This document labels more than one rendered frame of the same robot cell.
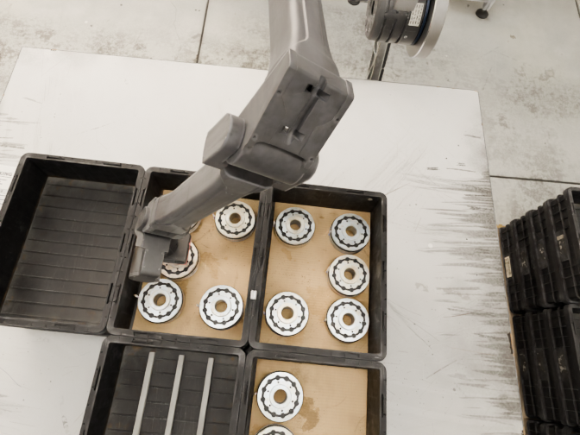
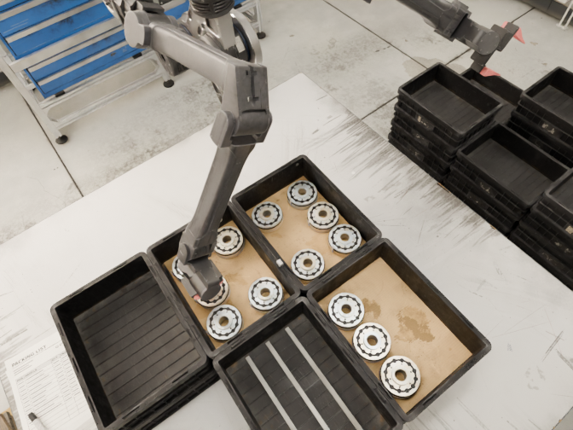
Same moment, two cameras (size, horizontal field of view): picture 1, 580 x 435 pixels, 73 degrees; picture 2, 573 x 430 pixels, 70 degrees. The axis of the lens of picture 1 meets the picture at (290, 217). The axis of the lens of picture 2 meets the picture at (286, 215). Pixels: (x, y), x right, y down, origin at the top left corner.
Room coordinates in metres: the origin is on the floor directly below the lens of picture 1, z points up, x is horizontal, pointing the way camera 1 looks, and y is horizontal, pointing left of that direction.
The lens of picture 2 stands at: (-0.33, 0.22, 2.01)
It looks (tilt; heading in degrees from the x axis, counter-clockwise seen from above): 59 degrees down; 335
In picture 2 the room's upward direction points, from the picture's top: 7 degrees counter-clockwise
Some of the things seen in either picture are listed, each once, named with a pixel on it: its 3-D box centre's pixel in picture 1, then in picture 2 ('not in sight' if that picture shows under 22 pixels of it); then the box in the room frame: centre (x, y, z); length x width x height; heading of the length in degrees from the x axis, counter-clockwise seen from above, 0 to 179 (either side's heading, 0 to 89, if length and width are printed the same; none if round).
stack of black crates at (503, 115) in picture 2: not in sight; (481, 107); (0.65, -1.53, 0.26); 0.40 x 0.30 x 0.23; 7
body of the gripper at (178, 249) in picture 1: (162, 242); (199, 275); (0.21, 0.26, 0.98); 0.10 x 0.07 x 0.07; 95
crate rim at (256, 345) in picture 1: (322, 265); (303, 217); (0.24, -0.10, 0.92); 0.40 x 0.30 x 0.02; 5
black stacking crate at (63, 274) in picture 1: (72, 243); (133, 338); (0.19, 0.50, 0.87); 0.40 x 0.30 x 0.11; 5
